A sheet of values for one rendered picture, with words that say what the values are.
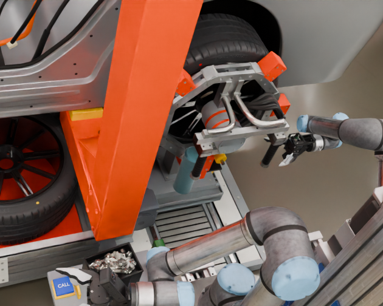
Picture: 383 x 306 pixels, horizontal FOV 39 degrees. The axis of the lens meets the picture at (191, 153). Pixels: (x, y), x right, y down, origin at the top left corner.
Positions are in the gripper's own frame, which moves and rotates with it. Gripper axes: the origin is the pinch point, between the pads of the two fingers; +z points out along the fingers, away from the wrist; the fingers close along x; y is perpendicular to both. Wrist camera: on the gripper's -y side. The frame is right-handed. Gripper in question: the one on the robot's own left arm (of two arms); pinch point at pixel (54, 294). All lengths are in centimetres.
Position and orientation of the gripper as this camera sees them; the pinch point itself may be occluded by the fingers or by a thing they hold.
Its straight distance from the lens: 142.2
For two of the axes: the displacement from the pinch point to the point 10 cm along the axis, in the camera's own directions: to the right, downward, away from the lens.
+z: -9.7, -0.5, -2.6
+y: -2.1, 7.1, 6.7
